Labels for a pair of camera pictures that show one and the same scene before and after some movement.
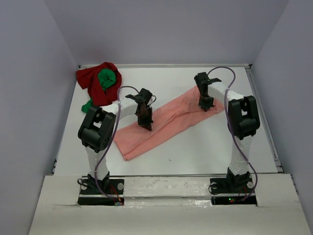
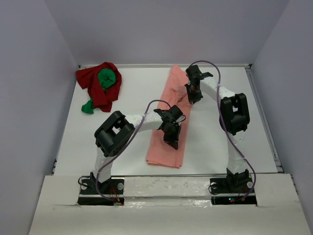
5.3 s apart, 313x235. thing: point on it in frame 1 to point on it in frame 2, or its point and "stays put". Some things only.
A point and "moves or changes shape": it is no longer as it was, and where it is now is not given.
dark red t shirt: (88, 79) stays put
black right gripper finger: (205, 101) to (194, 93)
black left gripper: (146, 124) to (173, 141)
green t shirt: (105, 77) stays put
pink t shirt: (131, 139) moves or changes shape
